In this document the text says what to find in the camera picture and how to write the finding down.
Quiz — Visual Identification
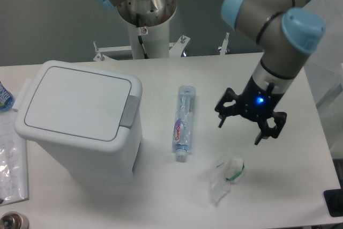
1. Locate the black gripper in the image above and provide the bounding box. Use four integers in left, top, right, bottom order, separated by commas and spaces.
214, 77, 287, 145

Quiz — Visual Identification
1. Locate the black cable on pedestal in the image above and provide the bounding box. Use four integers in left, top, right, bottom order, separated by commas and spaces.
135, 13, 150, 60

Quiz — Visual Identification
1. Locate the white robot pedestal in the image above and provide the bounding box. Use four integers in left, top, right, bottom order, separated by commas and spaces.
92, 0, 231, 62

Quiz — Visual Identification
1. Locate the black device at edge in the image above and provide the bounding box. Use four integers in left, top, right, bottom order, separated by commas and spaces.
323, 189, 342, 217

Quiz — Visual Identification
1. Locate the metal round object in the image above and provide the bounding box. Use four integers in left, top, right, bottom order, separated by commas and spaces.
1, 211, 29, 229

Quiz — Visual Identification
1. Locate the clear plastic water bottle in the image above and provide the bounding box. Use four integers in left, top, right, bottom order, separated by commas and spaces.
172, 85, 196, 162

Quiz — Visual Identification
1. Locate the white trash can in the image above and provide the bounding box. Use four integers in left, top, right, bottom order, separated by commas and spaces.
14, 61, 143, 183

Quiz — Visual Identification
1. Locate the paper notebook in plastic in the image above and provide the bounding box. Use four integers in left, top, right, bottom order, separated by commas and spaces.
1, 111, 29, 206

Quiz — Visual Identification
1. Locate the crumpled plastic wrapper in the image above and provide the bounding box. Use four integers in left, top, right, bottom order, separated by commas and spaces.
210, 153, 245, 205

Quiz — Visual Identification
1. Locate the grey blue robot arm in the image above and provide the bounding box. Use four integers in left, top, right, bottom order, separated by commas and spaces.
96, 0, 325, 143

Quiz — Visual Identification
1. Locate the blue labelled bottle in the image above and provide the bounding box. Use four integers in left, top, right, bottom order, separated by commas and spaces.
0, 83, 14, 113

